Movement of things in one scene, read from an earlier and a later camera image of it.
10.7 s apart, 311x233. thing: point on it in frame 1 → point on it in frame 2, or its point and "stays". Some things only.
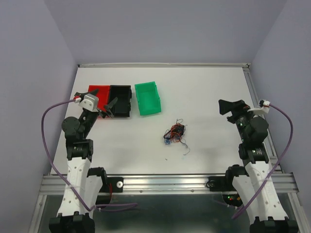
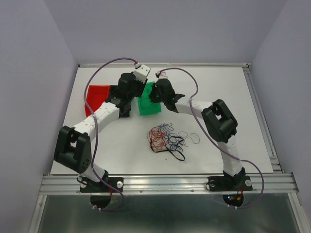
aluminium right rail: x=270 y=137 stays
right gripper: x=238 y=108 → x=153 y=98
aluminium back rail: x=220 y=65 stays
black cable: x=176 y=134 → x=169 y=150
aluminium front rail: x=165 y=184 stays
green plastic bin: x=147 y=98 stays
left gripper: x=110 y=107 → x=142 y=86
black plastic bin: x=123 y=93 stays
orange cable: x=175 y=132 → x=157 y=138
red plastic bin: x=104 y=95 stays
